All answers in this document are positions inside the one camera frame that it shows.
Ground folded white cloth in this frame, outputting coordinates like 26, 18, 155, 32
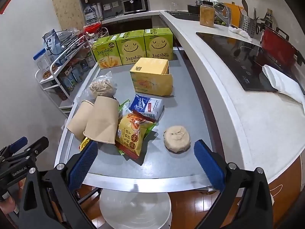
262, 64, 305, 114

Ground blue white tissue packet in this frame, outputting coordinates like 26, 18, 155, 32
129, 94, 165, 122

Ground beige paper cup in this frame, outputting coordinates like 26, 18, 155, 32
83, 96, 120, 145
66, 99, 96, 140

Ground steel utensil holder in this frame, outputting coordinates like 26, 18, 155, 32
239, 13, 260, 39

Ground yellow snack packet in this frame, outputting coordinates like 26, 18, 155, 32
115, 113, 154, 160

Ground large clear water bottle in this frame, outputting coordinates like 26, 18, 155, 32
84, 4, 99, 25

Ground white wire rack trolley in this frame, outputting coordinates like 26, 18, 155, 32
35, 27, 109, 111

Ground crumpled white rag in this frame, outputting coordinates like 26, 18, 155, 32
228, 26, 252, 39

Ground silver foil bags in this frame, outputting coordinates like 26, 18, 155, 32
58, 29, 83, 50

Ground jar with brown contents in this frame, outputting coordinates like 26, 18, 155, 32
200, 4, 215, 27

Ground green snack box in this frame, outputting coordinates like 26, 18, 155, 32
92, 35, 121, 69
118, 30, 146, 65
144, 28, 174, 60

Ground orange cutting board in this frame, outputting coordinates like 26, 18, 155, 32
224, 2, 245, 28

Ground clear bag with brown contents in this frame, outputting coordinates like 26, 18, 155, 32
76, 71, 118, 101

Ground clear container with blue lid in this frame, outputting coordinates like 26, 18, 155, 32
33, 48, 58, 80

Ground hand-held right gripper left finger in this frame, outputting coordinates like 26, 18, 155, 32
14, 139, 103, 229

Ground round beige pastry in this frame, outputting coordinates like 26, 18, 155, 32
163, 125, 191, 153

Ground blue white standing pouch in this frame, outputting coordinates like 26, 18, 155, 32
42, 29, 63, 55

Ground gold foil wrapper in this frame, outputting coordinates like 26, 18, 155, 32
79, 137, 92, 151

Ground yellow cardboard box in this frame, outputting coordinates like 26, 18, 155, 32
129, 57, 173, 96

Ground white plastic bin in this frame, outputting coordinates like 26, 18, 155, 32
99, 188, 172, 229

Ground stainless steel table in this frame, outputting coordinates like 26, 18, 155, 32
54, 46, 226, 194

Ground black induction cooktop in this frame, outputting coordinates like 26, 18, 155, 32
196, 32, 305, 92

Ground red cooking pot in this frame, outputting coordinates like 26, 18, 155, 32
260, 25, 305, 66

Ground container with red lid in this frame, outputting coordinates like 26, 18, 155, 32
83, 22, 102, 34

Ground silver toaster oven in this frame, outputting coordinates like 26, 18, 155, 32
121, 0, 147, 14

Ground black container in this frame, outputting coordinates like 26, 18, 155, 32
187, 4, 201, 15

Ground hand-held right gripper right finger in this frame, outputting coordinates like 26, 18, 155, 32
193, 140, 274, 229

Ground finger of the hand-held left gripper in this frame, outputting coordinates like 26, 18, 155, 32
0, 136, 28, 159
0, 136, 50, 166

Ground person's left hand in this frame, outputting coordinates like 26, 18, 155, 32
0, 196, 16, 216

